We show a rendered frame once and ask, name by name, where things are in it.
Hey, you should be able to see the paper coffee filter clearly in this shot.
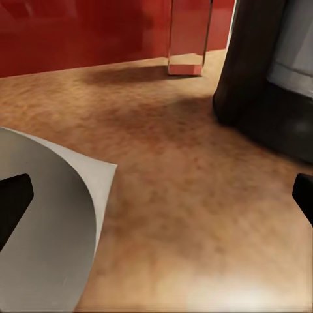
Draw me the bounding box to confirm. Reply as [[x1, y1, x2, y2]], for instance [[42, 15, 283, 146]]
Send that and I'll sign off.
[[0, 127, 117, 313]]

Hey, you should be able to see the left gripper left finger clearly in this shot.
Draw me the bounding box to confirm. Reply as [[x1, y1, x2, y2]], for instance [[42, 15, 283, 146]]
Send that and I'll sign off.
[[0, 173, 34, 251]]

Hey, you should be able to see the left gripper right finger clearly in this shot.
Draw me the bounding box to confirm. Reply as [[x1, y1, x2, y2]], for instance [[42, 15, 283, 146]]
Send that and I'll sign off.
[[292, 173, 313, 226]]

